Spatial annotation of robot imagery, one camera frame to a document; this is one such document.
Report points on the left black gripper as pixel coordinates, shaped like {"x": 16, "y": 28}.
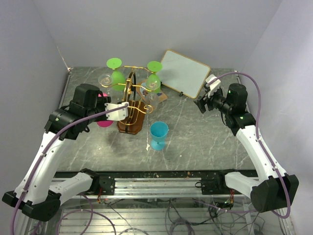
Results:
{"x": 102, "y": 100}

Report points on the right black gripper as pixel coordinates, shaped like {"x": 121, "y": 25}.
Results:
{"x": 202, "y": 102}

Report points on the pink wine glass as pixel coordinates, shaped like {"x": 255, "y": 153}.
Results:
{"x": 105, "y": 123}

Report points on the clear wine glass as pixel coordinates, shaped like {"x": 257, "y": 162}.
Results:
{"x": 105, "y": 81}
{"x": 150, "y": 93}

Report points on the green wine glass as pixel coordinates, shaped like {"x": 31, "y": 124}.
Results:
{"x": 154, "y": 78}
{"x": 118, "y": 78}

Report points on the gold wine glass rack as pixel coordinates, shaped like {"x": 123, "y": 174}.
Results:
{"x": 137, "y": 109}

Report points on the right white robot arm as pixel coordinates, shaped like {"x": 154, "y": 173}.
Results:
{"x": 254, "y": 151}

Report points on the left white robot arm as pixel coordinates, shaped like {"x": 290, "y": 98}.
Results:
{"x": 49, "y": 156}

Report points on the blue wine glass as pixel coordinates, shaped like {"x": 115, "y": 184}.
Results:
{"x": 159, "y": 131}

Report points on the gold framed whiteboard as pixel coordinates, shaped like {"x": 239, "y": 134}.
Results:
{"x": 183, "y": 74}

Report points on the small illustrated book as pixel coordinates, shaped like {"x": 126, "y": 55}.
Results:
{"x": 162, "y": 96}

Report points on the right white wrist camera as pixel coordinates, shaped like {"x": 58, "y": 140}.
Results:
{"x": 212, "y": 84}

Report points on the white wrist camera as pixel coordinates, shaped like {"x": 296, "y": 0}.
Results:
{"x": 212, "y": 84}
{"x": 117, "y": 112}

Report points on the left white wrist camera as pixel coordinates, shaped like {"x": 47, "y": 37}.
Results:
{"x": 117, "y": 112}

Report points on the aluminium rail frame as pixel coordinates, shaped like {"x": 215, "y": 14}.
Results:
{"x": 118, "y": 202}

